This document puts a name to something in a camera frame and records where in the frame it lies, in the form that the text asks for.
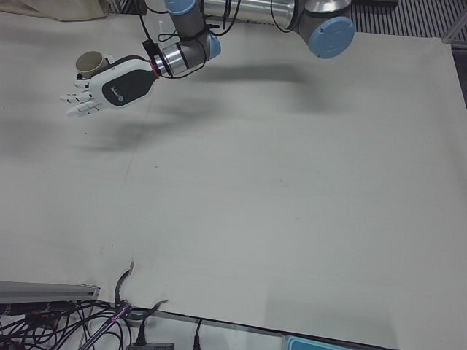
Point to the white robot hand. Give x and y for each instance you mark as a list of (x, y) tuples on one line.
[(124, 85)]

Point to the beige paper cup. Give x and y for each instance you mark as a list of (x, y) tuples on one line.
[(87, 62)]

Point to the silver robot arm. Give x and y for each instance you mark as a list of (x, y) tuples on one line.
[(328, 36)]

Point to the beige cloth bag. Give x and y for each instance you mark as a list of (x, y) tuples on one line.
[(54, 9)]

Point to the grey power strip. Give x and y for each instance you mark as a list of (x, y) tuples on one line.
[(151, 346)]

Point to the light blue plastic bin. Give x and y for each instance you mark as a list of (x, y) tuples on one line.
[(339, 344)]

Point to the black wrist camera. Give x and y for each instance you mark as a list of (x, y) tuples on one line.
[(147, 48)]

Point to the aluminium profile post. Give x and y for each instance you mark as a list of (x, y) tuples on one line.
[(44, 289)]

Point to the aluminium frame rail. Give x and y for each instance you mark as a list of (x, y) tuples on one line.
[(456, 31)]

